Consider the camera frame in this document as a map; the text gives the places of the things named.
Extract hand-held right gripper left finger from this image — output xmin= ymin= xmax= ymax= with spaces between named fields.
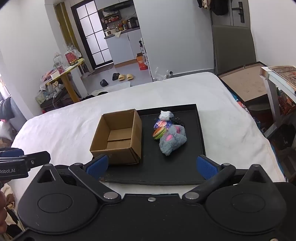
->
xmin=35 ymin=155 xmax=122 ymax=204

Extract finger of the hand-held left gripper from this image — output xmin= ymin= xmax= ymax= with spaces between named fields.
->
xmin=0 ymin=151 xmax=51 ymax=172
xmin=0 ymin=149 xmax=25 ymax=159

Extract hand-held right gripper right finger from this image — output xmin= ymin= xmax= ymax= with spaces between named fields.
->
xmin=183 ymin=155 xmax=271 ymax=204

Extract brown cardboard box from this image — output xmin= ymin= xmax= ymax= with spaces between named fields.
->
xmin=90 ymin=109 xmax=142 ymax=165

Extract grey plush toy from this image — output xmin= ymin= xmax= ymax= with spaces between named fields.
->
xmin=159 ymin=124 xmax=187 ymax=157

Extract black tray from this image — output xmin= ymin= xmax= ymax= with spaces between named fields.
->
xmin=99 ymin=103 xmax=207 ymax=186

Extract black knit pouch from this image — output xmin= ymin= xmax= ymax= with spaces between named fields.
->
xmin=172 ymin=117 xmax=185 ymax=128

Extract burger plush toy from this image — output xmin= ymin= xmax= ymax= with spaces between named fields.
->
xmin=153 ymin=127 xmax=166 ymax=140

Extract blue pink tissue packet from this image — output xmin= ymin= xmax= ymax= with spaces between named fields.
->
xmin=154 ymin=119 xmax=173 ymax=130

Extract person's left hand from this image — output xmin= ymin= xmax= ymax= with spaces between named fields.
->
xmin=0 ymin=192 xmax=8 ymax=232

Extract green patterned box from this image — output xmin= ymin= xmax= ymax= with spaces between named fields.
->
xmin=35 ymin=91 xmax=46 ymax=105

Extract dark suitcase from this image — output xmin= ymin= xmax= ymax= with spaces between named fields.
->
xmin=39 ymin=91 xmax=75 ymax=110

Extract crumpled white plastic bag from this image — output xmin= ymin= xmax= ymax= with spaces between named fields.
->
xmin=159 ymin=110 xmax=174 ymax=121

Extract pile of plastic bags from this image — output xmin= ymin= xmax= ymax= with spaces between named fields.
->
xmin=39 ymin=80 xmax=65 ymax=100

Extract yellow round table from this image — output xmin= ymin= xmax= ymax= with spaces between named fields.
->
xmin=45 ymin=58 xmax=85 ymax=103

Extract flat cardboard sheet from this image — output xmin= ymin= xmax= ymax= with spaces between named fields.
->
xmin=217 ymin=62 xmax=270 ymax=103

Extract white desk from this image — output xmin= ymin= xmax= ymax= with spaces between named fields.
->
xmin=260 ymin=65 xmax=296 ymax=140

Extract clear glass jar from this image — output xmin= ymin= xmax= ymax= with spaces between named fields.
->
xmin=53 ymin=53 xmax=64 ymax=69

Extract orange crate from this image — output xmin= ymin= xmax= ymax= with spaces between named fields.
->
xmin=277 ymin=95 xmax=296 ymax=116

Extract clear plastic bag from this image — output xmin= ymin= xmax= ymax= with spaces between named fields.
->
xmin=154 ymin=67 xmax=173 ymax=80

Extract large red box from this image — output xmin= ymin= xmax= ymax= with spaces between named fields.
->
xmin=65 ymin=51 xmax=78 ymax=66

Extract orange carton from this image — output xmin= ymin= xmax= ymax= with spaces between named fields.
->
xmin=136 ymin=53 xmax=149 ymax=71

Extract white shelf rack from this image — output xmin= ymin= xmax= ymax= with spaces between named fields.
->
xmin=139 ymin=37 xmax=153 ymax=77

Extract white kitchen cabinet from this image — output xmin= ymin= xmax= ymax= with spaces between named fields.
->
xmin=104 ymin=28 xmax=143 ymax=66

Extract grey entry door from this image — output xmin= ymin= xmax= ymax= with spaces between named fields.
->
xmin=209 ymin=0 xmax=258 ymax=75

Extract patterned board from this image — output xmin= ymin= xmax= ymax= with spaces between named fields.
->
xmin=269 ymin=66 xmax=296 ymax=90

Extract black framed glass door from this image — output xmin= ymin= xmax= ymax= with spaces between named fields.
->
xmin=70 ymin=0 xmax=114 ymax=70

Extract black door lock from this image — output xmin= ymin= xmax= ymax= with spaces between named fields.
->
xmin=238 ymin=2 xmax=245 ymax=23

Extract dark hanging clothes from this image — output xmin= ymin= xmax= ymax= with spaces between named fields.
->
xmin=197 ymin=0 xmax=229 ymax=16

